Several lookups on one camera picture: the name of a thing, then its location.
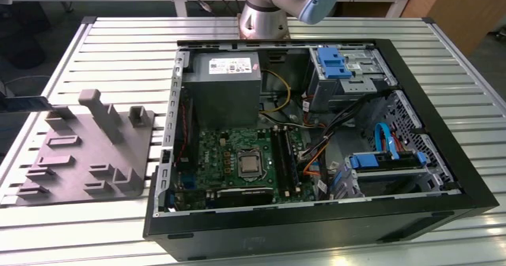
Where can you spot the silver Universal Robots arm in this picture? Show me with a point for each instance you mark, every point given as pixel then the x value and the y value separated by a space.
pixel 261 20

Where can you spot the metal disk bay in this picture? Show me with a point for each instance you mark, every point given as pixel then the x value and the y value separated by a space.
pixel 396 178

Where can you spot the hard disk in blue carrier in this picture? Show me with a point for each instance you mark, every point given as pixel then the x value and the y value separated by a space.
pixel 396 162

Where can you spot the blue drive bay latch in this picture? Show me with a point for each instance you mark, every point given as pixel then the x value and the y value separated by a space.
pixel 330 61

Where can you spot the black office chair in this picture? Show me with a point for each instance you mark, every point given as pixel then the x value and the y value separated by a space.
pixel 23 35

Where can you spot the black CPU socket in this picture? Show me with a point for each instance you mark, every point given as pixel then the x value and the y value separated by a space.
pixel 250 179

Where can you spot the green motherboard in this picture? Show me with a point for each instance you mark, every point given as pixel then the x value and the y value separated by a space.
pixel 214 159

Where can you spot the wooden cabinet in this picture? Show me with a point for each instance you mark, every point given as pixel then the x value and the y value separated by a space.
pixel 467 11

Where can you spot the black graphics card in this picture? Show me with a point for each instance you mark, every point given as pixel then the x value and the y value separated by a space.
pixel 245 196

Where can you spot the metal drive cage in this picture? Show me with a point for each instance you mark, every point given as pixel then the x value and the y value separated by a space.
pixel 356 85

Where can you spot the grey power supply unit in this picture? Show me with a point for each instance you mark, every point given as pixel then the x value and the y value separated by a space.
pixel 221 100

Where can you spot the silver CPU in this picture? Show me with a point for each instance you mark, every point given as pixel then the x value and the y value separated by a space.
pixel 249 163

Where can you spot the grey parts rack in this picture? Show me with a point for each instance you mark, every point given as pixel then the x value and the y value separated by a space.
pixel 79 159

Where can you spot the black open PC case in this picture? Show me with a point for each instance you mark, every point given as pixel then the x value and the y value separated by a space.
pixel 277 233

